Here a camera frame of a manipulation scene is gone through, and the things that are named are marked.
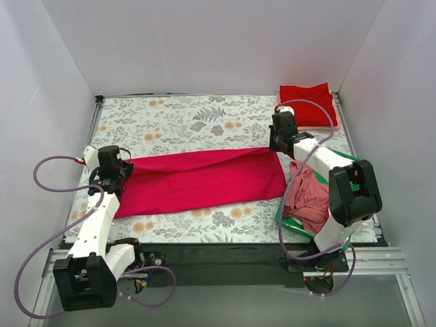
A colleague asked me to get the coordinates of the folded red t-shirt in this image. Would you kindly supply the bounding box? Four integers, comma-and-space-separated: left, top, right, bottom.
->
278, 82, 339, 127

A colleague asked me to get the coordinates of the folded pink t-shirt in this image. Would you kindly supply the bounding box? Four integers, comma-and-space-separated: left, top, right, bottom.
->
275, 84, 342, 132

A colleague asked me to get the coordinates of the dusty pink crumpled t-shirt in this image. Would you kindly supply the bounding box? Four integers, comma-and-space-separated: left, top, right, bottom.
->
283, 165, 329, 234

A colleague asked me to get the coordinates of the aluminium frame rail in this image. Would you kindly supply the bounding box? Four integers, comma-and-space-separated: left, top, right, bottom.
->
32, 247, 425, 326

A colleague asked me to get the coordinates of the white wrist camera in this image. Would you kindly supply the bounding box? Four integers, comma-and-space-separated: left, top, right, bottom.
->
75, 146, 99, 169
275, 106, 295, 115

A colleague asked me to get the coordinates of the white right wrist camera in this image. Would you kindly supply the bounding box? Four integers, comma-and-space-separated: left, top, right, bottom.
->
275, 106, 295, 115

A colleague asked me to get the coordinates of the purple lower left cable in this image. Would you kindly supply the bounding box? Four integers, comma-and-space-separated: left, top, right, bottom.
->
115, 266, 177, 308

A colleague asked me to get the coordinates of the magenta t-shirt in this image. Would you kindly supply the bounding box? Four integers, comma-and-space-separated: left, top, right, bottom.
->
114, 148, 286, 219

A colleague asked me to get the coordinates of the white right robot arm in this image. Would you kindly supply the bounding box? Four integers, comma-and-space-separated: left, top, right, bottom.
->
270, 109, 382, 271

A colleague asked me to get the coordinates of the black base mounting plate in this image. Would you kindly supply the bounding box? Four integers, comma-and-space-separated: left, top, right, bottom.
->
61, 241, 389, 289

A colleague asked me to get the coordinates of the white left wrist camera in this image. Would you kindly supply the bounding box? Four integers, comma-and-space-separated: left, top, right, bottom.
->
75, 146, 99, 169

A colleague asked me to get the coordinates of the green plastic bin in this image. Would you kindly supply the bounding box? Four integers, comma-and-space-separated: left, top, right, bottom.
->
282, 148, 360, 238

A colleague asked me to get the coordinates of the floral patterned tablecloth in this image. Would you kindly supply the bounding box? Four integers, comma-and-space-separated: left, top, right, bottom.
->
63, 94, 379, 245

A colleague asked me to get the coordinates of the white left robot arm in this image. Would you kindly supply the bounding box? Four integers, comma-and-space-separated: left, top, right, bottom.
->
53, 145, 145, 311

